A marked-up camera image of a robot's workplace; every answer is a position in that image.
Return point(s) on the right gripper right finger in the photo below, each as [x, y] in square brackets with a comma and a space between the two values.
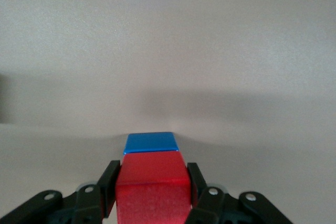
[218, 208]

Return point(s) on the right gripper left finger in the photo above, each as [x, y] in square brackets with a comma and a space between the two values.
[86, 205]

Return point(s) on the red block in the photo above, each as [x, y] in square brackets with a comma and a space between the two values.
[152, 182]

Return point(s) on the blue block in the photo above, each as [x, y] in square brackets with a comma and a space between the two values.
[151, 142]

